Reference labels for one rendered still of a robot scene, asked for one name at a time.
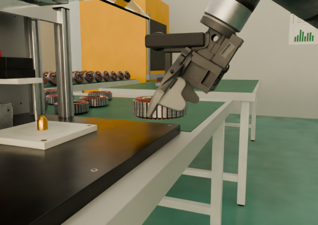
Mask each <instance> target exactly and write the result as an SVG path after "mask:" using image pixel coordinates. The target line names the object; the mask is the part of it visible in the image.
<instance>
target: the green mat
mask: <svg viewBox="0 0 318 225"><path fill-rule="evenodd" d="M81 96H82V95H74V100H79V98H80V97H81ZM133 99H135V98H128V97H112V99H111V100H108V105H106V106H102V107H89V111H88V112H86V113H82V114H74V116H79V117H91V118H103V119H116V120H128V121H146V122H158V123H171V124H180V131H184V132H191V131H193V130H194V129H195V128H196V127H197V126H199V125H200V124H201V123H202V122H203V121H204V120H206V119H207V118H208V117H209V116H210V115H211V114H213V113H214V112H215V111H216V110H217V109H218V108H220V107H221V106H222V105H223V104H224V103H225V102H215V101H199V102H198V103H196V104H194V103H192V102H189V101H187V115H185V116H183V117H180V118H176V119H175V118H173V119H162V118H161V119H160V120H159V119H158V118H157V119H156V120H155V119H143V118H138V117H136V116H135V115H133V111H132V110H133V102H132V100H133ZM47 106H48V108H46V109H45V114H54V115H58V114H57V113H55V112H54V104H47Z"/></svg>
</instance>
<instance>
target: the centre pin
mask: <svg viewBox="0 0 318 225"><path fill-rule="evenodd" d="M36 121H37V130H47V129H48V121H47V118H46V117H45V116H44V115H40V116H39V117H38V119H37V120H36Z"/></svg>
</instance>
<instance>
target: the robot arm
mask: <svg viewBox="0 0 318 225"><path fill-rule="evenodd" d="M259 1H260V0H210V2H209V4H208V6H207V7H206V9H205V11H204V13H205V15H206V16H203V17H202V19H201V20H200V22H201V23H202V24H204V25H205V26H207V27H209V29H208V30H207V32H205V33H204V32H198V33H176V34H163V33H161V32H155V33H153V34H151V35H145V47H146V48H151V49H153V50H154V51H158V52H159V51H162V50H164V49H170V48H185V49H183V50H182V52H181V53H180V55H179V56H178V58H177V59H176V61H175V62H174V63H173V65H172V66H171V67H170V68H169V70H168V71H167V73H166V74H165V76H164V78H163V79H162V81H161V82H160V84H159V86H158V88H157V90H156V91H155V93H154V95H153V97H152V99H151V101H150V103H149V105H148V110H147V117H148V118H150V117H151V116H152V114H153V113H154V112H155V111H156V109H157V107H158V106H159V105H161V106H164V107H167V108H170V109H173V110H176V111H182V110H184V109H185V107H186V101H185V100H184V98H185V99H187V101H189V102H192V103H194V104H196V103H198V102H199V96H198V95H197V94H196V92H195V91H194V87H195V88H196V89H198V90H199V89H200V90H201V91H203V92H204V93H206V94H207V93H208V92H211V91H214V90H215V88H216V87H217V85H218V83H219V82H220V80H221V79H222V78H223V76H224V74H225V73H227V71H228V70H229V68H230V65H229V63H230V61H231V59H232V58H233V56H234V55H235V53H236V51H237V50H238V48H240V47H241V46H242V44H243V42H244V41H243V39H241V38H240V37H238V36H237V35H236V32H237V33H239V32H241V30H242V28H243V27H244V25H245V23H246V22H247V20H248V19H249V17H250V15H251V14H252V13H253V11H254V9H255V8H256V6H257V5H258V3H259ZM272 1H274V2H275V3H277V4H278V5H280V6H281V7H283V8H284V9H286V10H288V11H289V12H291V13H292V14H294V15H295V16H297V17H299V18H300V19H302V20H304V21H306V22H307V23H309V24H310V25H312V26H313V27H315V28H316V29H318V0H272ZM215 36H218V39H217V40H216V41H214V40H213V39H214V37H215ZM227 66H228V67H227ZM183 97H184V98H183Z"/></svg>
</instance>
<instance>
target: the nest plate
mask: <svg viewBox="0 0 318 225"><path fill-rule="evenodd" d="M96 130H97V125H93V124H82V123H71V122H60V121H48V129H47V130H37V122H36V121H35V122H31V123H27V124H22V125H18V126H14V127H10V128H6V129H2V130H0V144H5V145H12V146H19V147H28V148H36V149H43V150H46V149H48V148H51V147H54V146H56V145H59V144H61V143H64V142H67V141H69V140H72V139H75V138H78V137H81V136H83V135H86V134H89V133H91V132H94V131H96Z"/></svg>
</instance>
